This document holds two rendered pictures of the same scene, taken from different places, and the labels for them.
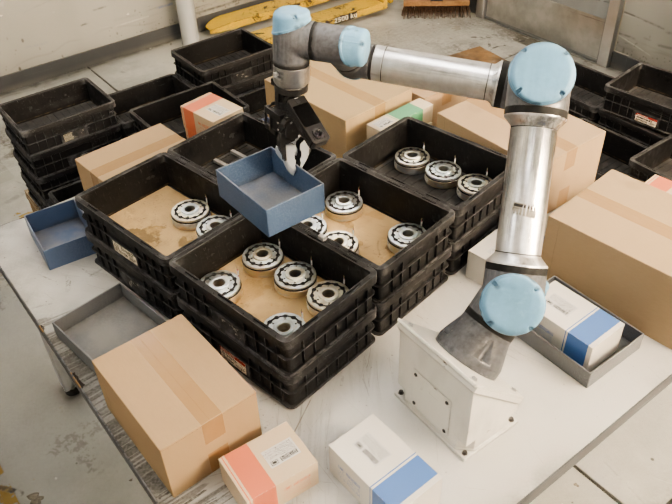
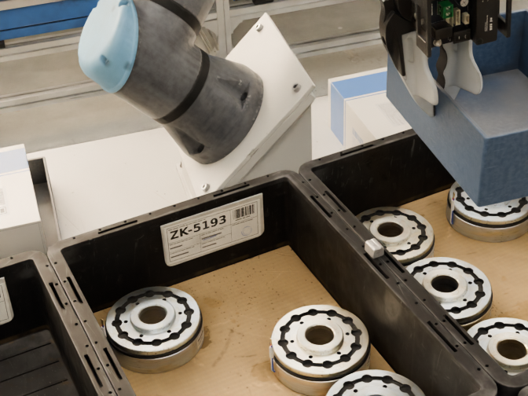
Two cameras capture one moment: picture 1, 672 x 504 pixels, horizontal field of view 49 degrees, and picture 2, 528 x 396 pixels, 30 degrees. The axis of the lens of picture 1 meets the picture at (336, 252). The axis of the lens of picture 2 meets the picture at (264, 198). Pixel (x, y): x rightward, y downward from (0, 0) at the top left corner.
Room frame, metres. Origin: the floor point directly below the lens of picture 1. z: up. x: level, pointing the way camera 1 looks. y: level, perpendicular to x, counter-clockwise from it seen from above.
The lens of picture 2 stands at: (2.14, 0.21, 1.57)
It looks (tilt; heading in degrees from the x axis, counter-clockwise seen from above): 36 degrees down; 201
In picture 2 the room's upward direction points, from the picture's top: 3 degrees counter-clockwise
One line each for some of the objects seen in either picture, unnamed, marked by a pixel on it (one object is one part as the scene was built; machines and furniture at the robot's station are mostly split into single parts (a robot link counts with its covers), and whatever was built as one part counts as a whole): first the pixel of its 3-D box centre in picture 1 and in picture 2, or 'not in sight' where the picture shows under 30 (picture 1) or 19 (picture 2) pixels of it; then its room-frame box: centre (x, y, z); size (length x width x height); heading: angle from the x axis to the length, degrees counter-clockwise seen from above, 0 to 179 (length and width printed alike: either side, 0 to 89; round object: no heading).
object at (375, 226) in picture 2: (328, 294); (390, 230); (1.26, 0.02, 0.86); 0.05 x 0.05 x 0.01
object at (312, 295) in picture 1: (328, 295); (390, 234); (1.26, 0.02, 0.86); 0.10 x 0.10 x 0.01
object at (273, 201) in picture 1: (270, 189); (504, 100); (1.34, 0.14, 1.11); 0.20 x 0.15 x 0.07; 37
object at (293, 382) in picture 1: (277, 319); not in sight; (1.28, 0.15, 0.76); 0.40 x 0.30 x 0.12; 46
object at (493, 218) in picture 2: (284, 329); (490, 197); (1.15, 0.12, 0.86); 0.10 x 0.10 x 0.01
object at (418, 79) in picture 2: (296, 150); (426, 82); (1.41, 0.08, 1.16); 0.06 x 0.03 x 0.09; 36
